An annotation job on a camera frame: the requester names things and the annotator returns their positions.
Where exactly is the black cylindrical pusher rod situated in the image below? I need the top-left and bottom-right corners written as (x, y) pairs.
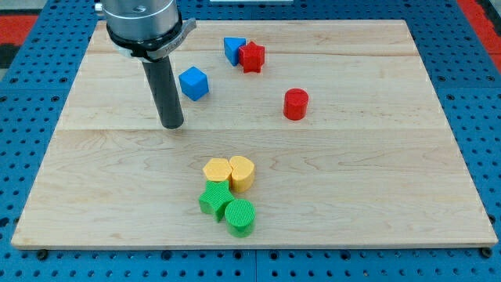
top-left (142, 57), bottom-right (184, 129)

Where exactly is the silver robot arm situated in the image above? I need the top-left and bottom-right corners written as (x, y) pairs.
top-left (95, 0), bottom-right (196, 129)

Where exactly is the blue cube block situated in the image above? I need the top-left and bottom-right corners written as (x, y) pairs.
top-left (178, 67), bottom-right (209, 101)

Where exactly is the blue triangle block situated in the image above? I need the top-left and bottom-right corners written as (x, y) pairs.
top-left (223, 37), bottom-right (247, 67)

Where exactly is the red star block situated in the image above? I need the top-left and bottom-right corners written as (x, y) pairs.
top-left (238, 42), bottom-right (265, 73)

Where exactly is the yellow hexagon block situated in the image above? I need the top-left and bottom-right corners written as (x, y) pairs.
top-left (203, 158), bottom-right (232, 182)

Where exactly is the yellow heart block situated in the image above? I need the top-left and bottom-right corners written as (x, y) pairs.
top-left (229, 156), bottom-right (255, 193)

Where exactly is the green star block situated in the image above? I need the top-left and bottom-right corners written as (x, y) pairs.
top-left (199, 180), bottom-right (235, 222)

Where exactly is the red cylinder block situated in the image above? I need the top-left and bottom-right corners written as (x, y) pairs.
top-left (283, 88), bottom-right (309, 121)

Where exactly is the green cylinder block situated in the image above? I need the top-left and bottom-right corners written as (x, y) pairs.
top-left (225, 199), bottom-right (256, 237)

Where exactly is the light wooden board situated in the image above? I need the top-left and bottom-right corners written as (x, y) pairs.
top-left (11, 20), bottom-right (498, 250)

